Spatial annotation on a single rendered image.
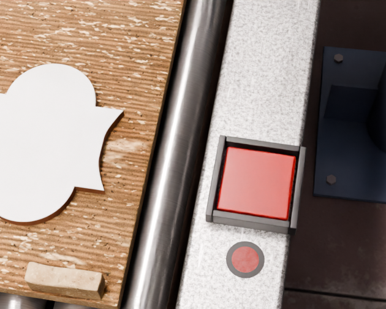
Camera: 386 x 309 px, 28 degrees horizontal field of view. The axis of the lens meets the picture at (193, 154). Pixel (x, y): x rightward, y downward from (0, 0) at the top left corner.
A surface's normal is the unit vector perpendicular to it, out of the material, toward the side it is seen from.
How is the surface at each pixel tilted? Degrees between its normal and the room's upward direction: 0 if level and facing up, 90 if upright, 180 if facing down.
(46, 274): 11
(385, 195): 0
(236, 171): 0
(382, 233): 0
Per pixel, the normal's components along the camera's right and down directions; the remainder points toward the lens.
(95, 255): -0.03, -0.44
